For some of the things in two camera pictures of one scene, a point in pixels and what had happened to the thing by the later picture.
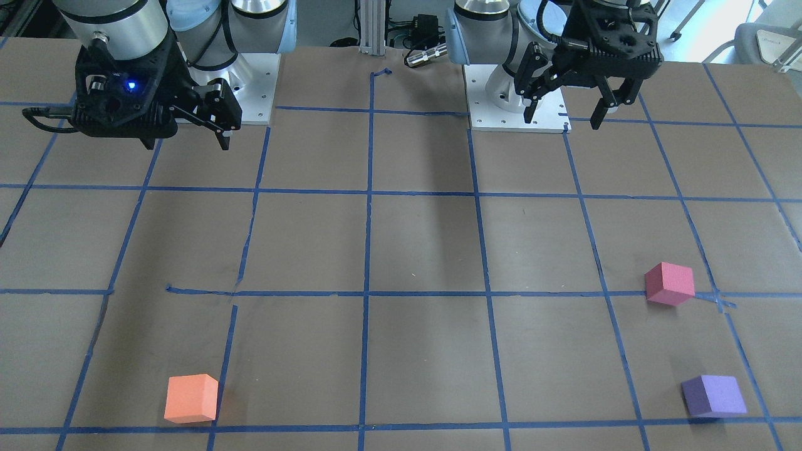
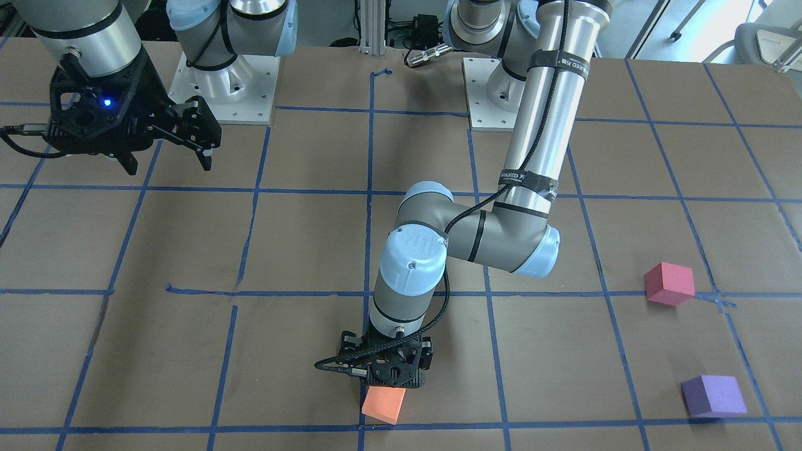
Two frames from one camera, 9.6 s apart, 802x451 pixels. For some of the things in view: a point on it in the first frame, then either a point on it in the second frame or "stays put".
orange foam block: (192, 398) to (383, 403)
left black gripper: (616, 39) to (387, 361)
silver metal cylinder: (416, 59) stays put
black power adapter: (425, 32) stays put
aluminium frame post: (372, 27) stays put
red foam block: (669, 284) stays put
